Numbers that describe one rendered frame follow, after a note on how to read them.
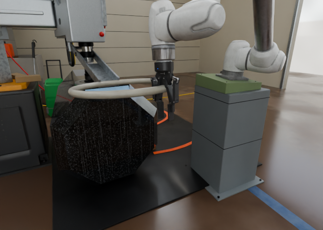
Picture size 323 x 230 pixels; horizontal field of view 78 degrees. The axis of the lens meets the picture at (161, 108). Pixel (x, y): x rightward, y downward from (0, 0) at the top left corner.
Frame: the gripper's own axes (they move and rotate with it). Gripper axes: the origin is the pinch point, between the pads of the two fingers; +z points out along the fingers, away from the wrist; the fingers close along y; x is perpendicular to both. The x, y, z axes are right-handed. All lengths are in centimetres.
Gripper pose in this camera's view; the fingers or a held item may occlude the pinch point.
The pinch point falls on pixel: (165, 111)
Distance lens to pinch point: 82.1
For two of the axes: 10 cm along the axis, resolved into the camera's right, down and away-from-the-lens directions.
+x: -6.5, 2.0, -7.3
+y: -7.6, -1.2, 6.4
